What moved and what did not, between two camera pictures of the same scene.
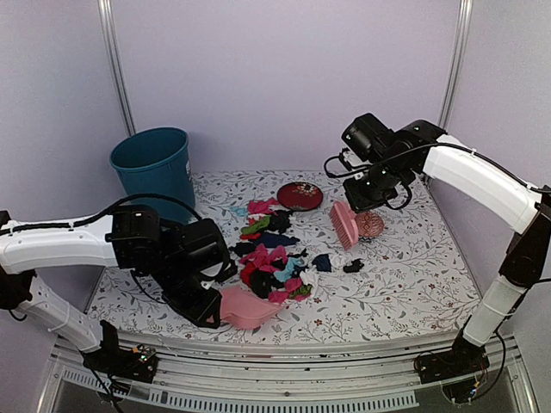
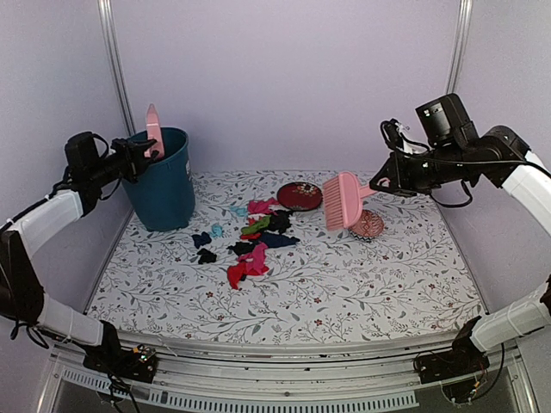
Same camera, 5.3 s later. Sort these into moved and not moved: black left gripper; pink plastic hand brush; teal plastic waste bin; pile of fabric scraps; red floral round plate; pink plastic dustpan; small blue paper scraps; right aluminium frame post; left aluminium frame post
Moved: pink plastic hand brush; black left gripper; pink plastic dustpan; pile of fabric scraps
Not moved: left aluminium frame post; red floral round plate; teal plastic waste bin; right aluminium frame post; small blue paper scraps
